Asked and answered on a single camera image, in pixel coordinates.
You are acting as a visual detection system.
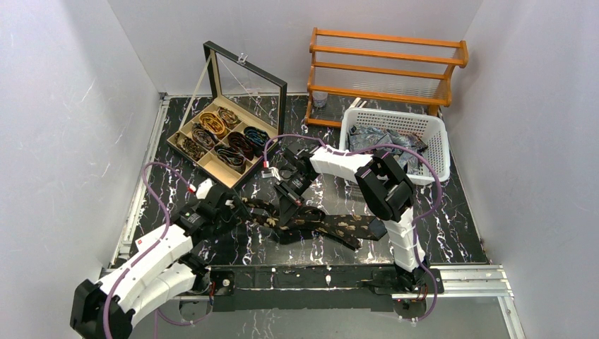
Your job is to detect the black gold floral tie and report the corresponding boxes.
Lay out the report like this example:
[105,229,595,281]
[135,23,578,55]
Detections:
[242,198,387,250]

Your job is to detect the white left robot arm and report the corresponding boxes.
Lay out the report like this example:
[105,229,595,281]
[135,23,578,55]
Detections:
[70,179,249,338]

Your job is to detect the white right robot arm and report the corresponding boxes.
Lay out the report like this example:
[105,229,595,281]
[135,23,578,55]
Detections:
[275,143,425,272]

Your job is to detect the grey ties in basket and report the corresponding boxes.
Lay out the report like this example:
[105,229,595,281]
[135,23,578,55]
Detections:
[347,125,428,174]

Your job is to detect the blue black rolled tie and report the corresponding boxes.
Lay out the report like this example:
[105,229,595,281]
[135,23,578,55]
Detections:
[244,126,270,157]

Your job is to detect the grey striped rolled tie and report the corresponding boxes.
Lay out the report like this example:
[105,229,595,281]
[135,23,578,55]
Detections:
[214,144,246,174]

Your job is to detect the dark red rolled tie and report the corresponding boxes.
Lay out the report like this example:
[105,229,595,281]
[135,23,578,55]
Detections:
[227,131,255,160]

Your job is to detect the black tie storage box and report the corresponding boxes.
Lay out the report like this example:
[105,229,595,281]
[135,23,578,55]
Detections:
[167,41,287,188]

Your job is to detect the brown patterned rolled tie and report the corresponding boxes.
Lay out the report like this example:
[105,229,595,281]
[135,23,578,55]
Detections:
[191,123,219,150]

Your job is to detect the olive patterned rolled tie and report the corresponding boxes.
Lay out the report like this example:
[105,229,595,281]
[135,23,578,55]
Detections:
[174,132,206,161]

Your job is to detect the small clear plastic cup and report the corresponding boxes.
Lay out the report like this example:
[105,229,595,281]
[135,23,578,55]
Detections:
[312,91,328,108]

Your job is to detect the brown rolled tie back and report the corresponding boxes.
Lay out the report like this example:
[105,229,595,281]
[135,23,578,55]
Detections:
[217,106,241,130]

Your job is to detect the gold rolled tie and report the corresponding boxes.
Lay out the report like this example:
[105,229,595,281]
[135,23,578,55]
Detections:
[198,112,229,138]

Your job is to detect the orange wooden shoe rack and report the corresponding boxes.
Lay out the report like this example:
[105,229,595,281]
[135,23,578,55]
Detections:
[305,28,469,128]

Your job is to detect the white plastic basket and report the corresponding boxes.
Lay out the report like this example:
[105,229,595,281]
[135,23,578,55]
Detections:
[339,107,451,182]

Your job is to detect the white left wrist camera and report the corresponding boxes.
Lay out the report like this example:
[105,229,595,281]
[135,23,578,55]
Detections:
[195,179,214,199]

